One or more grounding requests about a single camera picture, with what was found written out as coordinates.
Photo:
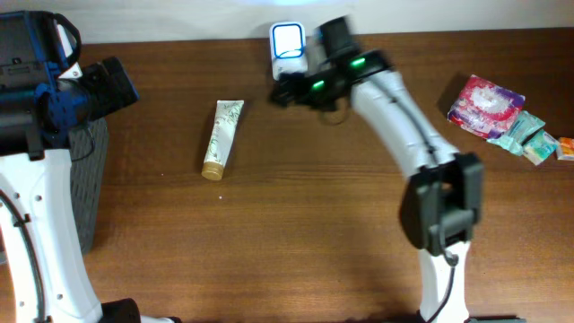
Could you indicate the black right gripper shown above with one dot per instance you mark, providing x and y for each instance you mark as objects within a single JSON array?
[{"x": 318, "y": 90}]

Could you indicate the white Pantene tube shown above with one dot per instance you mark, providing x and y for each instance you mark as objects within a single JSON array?
[{"x": 225, "y": 124}]

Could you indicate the red purple pad package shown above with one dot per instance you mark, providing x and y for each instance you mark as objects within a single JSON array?
[{"x": 485, "y": 109}]

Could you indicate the teal wet wipes pack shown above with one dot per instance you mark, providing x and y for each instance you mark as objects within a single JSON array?
[{"x": 524, "y": 126}]

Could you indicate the green tissue pack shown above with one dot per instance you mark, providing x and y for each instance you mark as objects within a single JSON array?
[{"x": 540, "y": 147}]

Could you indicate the orange tissue pack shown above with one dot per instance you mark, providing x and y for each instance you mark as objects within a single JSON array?
[{"x": 565, "y": 149}]

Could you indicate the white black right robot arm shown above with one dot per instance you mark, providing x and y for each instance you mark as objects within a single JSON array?
[{"x": 442, "y": 200}]

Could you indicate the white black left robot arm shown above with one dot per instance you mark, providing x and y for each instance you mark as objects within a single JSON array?
[{"x": 44, "y": 95}]

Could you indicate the white barcode scanner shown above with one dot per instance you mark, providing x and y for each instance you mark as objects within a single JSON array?
[{"x": 287, "y": 48}]

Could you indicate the dark grey plastic basket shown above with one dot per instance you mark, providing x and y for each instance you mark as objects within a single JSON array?
[{"x": 88, "y": 151}]

